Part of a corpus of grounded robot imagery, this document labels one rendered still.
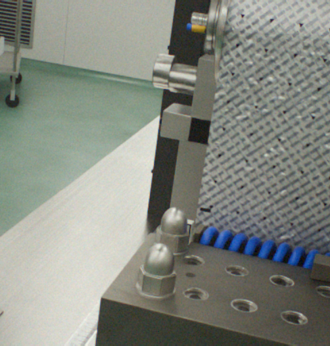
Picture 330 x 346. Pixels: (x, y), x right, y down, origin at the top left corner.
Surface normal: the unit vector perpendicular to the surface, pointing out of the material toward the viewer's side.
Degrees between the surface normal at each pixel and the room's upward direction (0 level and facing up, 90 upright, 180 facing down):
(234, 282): 0
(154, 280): 90
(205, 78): 90
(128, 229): 0
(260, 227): 90
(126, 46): 90
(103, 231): 0
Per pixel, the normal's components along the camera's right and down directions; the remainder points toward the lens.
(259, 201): -0.25, 0.27
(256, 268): 0.13, -0.94
